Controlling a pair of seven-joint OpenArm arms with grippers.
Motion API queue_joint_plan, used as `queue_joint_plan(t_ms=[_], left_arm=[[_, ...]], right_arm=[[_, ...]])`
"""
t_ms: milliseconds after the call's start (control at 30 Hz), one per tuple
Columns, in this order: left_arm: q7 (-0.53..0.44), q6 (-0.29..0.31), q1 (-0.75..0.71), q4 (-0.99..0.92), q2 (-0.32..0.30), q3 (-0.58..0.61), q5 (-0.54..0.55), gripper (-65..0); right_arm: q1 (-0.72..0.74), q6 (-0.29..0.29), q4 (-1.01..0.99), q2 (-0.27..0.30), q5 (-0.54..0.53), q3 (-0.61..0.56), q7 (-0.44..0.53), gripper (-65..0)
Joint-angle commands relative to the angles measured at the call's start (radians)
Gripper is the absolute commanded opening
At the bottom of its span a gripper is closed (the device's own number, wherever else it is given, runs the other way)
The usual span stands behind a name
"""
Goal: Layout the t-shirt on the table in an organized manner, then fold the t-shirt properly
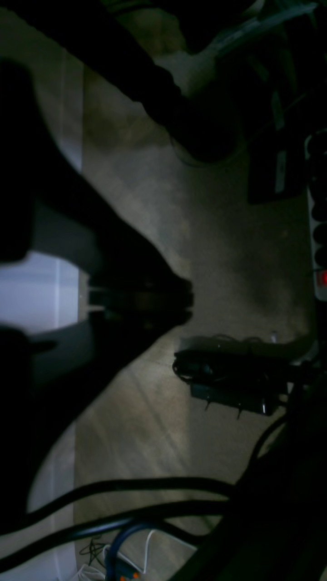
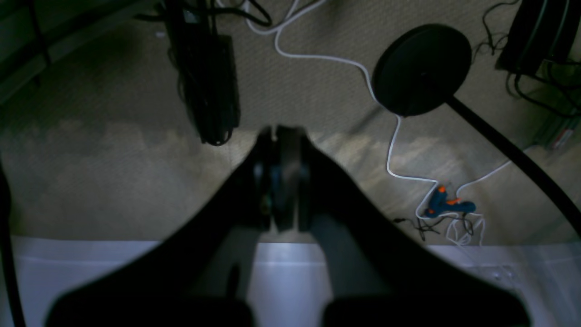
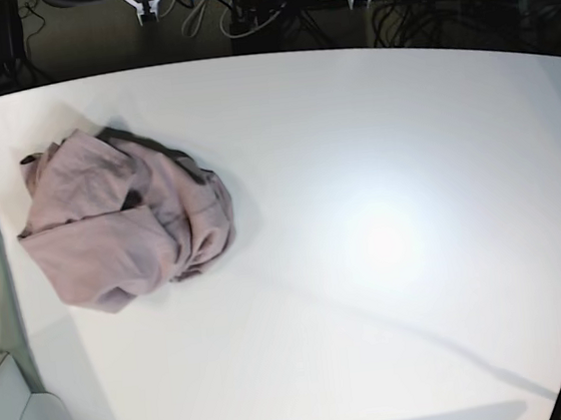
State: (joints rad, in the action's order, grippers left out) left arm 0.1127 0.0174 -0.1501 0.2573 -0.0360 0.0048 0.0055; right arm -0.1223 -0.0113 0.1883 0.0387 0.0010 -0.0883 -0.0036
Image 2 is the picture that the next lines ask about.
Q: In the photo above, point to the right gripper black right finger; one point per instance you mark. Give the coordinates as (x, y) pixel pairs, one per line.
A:
(379, 276)

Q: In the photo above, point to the black equipment case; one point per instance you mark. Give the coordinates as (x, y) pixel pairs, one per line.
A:
(541, 30)

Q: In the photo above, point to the black round lamp base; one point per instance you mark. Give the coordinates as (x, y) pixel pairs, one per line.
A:
(423, 66)

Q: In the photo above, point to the blue orange glue gun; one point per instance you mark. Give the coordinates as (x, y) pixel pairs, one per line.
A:
(439, 204)

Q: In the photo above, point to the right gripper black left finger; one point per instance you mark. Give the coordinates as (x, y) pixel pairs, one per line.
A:
(199, 276)

